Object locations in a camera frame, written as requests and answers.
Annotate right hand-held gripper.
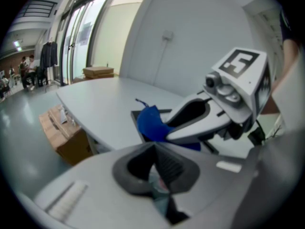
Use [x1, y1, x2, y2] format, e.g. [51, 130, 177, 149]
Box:
[163, 47, 273, 145]

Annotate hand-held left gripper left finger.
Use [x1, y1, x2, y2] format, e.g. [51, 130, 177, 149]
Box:
[34, 142, 168, 228]

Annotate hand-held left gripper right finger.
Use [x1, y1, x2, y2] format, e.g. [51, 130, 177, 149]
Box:
[155, 142, 258, 228]

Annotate blue cloth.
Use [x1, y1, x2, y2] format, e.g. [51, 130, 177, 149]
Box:
[135, 98, 201, 151]

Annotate person's right forearm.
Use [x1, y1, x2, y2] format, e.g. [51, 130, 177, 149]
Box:
[258, 38, 301, 115]

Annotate open brown cardboard box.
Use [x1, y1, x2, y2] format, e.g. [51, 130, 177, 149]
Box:
[38, 105, 95, 167]

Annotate person's light jeans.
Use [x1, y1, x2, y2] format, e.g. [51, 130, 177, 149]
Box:
[247, 56, 305, 226]

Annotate pile of plastic packets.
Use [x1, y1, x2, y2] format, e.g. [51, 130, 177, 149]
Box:
[57, 103, 77, 126]

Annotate white table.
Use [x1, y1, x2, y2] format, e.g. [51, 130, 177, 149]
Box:
[56, 77, 250, 158]

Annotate flat cardboard box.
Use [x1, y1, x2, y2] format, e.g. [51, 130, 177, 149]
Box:
[84, 72, 115, 79]
[82, 66, 115, 75]

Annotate person's navy shirt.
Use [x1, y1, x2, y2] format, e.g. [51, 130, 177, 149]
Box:
[279, 7, 300, 44]

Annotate clothes rack with dark jackets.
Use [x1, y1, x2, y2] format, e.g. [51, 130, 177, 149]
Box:
[39, 38, 61, 92]

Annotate black balcony railing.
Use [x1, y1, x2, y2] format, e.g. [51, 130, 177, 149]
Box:
[20, 0, 58, 18]

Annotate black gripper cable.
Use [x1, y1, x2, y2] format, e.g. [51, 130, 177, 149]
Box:
[247, 119, 266, 146]

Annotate white wall socket box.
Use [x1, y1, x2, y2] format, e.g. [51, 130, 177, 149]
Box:
[162, 30, 174, 42]

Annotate glass door with dark frame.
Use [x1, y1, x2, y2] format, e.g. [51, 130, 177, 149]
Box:
[58, 0, 143, 87]

